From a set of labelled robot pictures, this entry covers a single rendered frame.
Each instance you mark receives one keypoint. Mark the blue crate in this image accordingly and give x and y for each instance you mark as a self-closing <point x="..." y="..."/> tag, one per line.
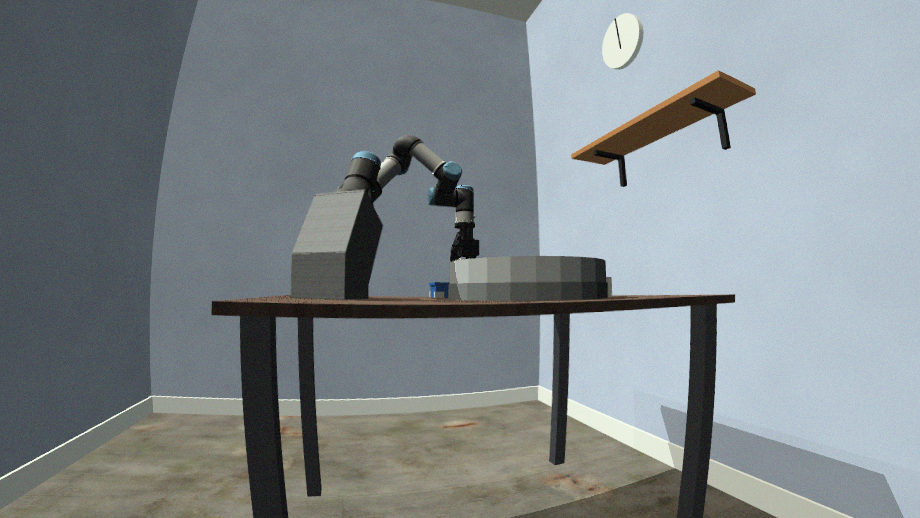
<point x="441" y="289"/>

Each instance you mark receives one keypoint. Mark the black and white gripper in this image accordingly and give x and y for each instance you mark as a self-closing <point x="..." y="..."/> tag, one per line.
<point x="468" y="247"/>

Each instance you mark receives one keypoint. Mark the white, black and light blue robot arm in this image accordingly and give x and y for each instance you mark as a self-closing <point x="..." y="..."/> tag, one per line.
<point x="366" y="166"/>

